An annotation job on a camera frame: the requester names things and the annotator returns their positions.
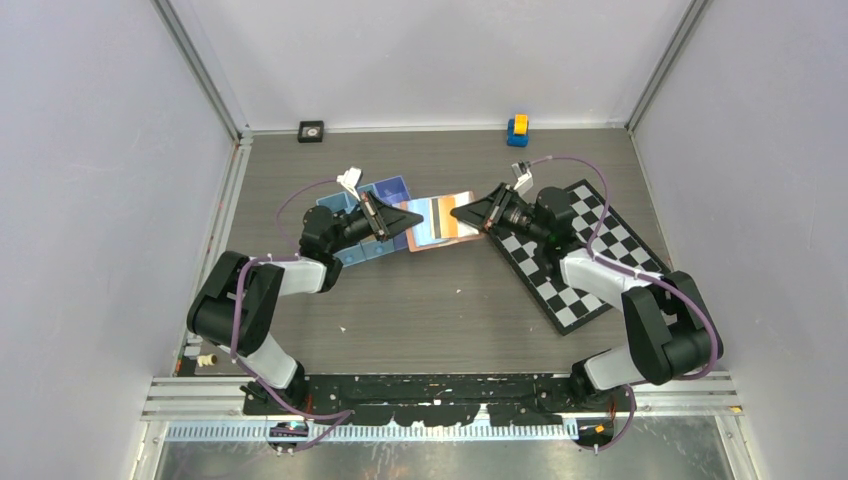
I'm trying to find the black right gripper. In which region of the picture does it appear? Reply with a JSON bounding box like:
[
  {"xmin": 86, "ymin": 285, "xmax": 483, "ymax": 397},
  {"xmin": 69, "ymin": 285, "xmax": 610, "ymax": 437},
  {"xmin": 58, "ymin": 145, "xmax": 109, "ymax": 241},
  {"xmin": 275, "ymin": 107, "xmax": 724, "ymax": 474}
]
[{"xmin": 452, "ymin": 182, "xmax": 549, "ymax": 245}]

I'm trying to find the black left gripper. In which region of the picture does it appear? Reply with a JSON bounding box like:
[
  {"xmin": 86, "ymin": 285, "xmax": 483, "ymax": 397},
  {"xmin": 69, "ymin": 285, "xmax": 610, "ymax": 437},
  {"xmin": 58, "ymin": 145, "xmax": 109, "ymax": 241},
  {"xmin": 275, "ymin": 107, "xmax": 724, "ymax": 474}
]
[{"xmin": 327, "ymin": 191, "xmax": 422, "ymax": 255}]

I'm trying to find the orange striped card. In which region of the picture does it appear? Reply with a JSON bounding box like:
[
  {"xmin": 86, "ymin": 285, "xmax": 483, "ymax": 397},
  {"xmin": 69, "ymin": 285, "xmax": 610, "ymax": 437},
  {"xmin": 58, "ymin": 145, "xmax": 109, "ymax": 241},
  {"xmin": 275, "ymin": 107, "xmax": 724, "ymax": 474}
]
[{"xmin": 417, "ymin": 194, "xmax": 480, "ymax": 244}]

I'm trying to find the orange leather card holder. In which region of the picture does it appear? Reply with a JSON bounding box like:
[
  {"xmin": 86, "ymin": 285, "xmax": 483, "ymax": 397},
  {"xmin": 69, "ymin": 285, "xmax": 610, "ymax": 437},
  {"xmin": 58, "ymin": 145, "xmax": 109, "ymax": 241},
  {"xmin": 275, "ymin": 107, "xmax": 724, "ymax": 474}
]
[{"xmin": 401, "ymin": 190, "xmax": 485, "ymax": 254}]

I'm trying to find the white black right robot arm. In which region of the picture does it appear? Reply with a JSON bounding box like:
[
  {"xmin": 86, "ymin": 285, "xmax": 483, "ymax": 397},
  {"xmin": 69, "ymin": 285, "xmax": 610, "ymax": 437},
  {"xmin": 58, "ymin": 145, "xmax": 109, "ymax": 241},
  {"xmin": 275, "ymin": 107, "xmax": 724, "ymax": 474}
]
[{"xmin": 451, "ymin": 184, "xmax": 723, "ymax": 411}]

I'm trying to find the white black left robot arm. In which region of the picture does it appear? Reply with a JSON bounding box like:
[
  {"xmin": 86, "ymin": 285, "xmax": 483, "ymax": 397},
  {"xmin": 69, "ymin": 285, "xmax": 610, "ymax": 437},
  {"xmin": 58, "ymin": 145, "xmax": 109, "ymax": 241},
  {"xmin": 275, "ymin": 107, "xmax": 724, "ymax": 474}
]
[{"xmin": 186, "ymin": 191, "xmax": 423, "ymax": 414}]

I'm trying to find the blue yellow toy block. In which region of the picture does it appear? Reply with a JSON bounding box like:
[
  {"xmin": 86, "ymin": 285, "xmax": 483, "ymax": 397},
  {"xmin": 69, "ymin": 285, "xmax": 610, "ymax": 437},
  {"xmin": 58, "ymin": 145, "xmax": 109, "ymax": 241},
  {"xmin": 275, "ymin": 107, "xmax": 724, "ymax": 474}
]
[{"xmin": 506, "ymin": 114, "xmax": 529, "ymax": 148}]

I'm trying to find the black white chessboard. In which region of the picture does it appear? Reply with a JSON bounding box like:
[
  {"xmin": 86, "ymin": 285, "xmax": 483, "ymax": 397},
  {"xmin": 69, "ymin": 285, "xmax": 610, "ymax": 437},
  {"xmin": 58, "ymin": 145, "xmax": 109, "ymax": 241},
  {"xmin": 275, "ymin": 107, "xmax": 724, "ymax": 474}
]
[{"xmin": 489, "ymin": 180, "xmax": 670, "ymax": 336}]

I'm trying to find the small black square box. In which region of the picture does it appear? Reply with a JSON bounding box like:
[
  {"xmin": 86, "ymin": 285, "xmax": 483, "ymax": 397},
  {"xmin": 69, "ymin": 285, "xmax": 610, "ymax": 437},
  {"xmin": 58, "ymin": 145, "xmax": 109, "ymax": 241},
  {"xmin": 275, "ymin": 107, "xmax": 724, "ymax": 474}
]
[{"xmin": 297, "ymin": 120, "xmax": 325, "ymax": 143}]

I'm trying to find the small beige peg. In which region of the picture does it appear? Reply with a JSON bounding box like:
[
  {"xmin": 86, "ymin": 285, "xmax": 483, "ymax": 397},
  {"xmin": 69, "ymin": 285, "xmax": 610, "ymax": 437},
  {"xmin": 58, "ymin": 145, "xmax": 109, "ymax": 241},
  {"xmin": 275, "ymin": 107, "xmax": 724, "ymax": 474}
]
[{"xmin": 195, "ymin": 354, "xmax": 218, "ymax": 368}]

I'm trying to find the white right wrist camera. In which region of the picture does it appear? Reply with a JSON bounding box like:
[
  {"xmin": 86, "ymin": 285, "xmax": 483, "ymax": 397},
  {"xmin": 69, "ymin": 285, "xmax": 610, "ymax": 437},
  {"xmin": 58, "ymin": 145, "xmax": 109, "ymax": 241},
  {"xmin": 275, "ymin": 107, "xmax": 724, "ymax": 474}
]
[{"xmin": 511, "ymin": 160, "xmax": 533, "ymax": 196}]

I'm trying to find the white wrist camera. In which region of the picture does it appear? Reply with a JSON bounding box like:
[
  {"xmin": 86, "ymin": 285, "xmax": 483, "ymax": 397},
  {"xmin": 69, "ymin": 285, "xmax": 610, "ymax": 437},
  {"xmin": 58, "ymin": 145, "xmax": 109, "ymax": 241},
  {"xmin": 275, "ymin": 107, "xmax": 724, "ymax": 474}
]
[
  {"xmin": 336, "ymin": 167, "xmax": 362, "ymax": 200},
  {"xmin": 511, "ymin": 160, "xmax": 533, "ymax": 196}
]

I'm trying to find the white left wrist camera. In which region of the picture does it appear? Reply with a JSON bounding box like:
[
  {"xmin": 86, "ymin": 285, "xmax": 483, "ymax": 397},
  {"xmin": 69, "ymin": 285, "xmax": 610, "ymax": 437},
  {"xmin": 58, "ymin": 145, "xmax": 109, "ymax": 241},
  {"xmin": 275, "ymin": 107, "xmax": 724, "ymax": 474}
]
[{"xmin": 336, "ymin": 167, "xmax": 362, "ymax": 200}]

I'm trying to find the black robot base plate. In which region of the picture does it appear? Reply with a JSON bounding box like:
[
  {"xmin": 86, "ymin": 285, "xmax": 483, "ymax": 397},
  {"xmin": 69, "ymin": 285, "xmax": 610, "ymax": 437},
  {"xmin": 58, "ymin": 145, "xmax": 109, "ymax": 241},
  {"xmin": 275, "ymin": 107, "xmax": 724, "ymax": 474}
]
[{"xmin": 240, "ymin": 373, "xmax": 635, "ymax": 427}]

